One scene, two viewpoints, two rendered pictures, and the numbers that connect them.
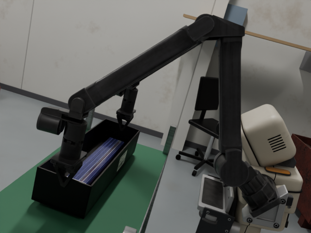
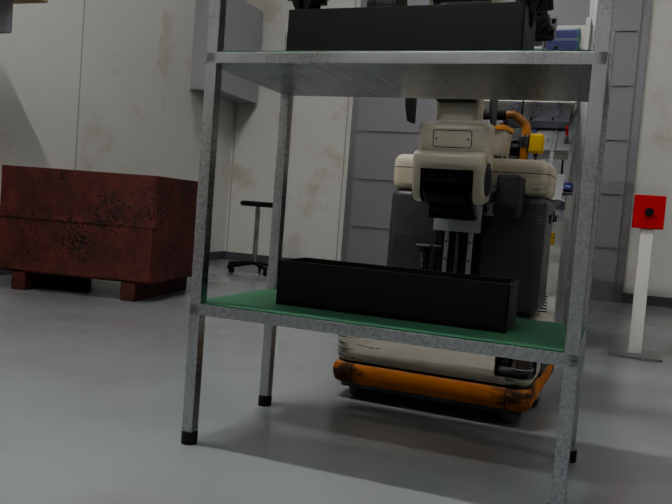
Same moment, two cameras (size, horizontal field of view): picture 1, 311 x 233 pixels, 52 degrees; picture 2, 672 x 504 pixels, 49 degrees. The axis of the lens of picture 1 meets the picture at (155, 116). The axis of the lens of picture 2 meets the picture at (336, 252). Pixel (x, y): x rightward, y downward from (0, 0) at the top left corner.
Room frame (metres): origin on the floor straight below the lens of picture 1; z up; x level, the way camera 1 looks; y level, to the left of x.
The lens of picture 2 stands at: (0.76, 1.96, 0.60)
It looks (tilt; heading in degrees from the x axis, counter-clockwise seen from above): 3 degrees down; 285
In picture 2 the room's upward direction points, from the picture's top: 4 degrees clockwise
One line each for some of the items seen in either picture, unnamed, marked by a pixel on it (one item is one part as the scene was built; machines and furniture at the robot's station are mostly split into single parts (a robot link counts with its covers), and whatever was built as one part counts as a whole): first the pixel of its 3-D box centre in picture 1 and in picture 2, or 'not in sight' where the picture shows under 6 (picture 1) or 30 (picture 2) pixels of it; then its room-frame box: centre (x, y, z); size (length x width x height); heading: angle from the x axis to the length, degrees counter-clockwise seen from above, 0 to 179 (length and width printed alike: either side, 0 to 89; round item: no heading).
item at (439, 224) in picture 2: not in sight; (473, 194); (0.96, -0.42, 0.68); 0.28 x 0.27 x 0.25; 173
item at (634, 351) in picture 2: not in sight; (642, 275); (0.24, -1.89, 0.39); 0.24 x 0.24 x 0.78; 84
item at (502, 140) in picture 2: not in sight; (477, 142); (0.99, -0.71, 0.87); 0.23 x 0.15 x 0.11; 173
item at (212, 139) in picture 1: (214, 127); not in sight; (3.66, -0.71, 0.54); 0.68 x 0.68 x 1.07
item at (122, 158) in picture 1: (96, 157); (408, 39); (1.10, 0.17, 1.02); 0.57 x 0.17 x 0.11; 173
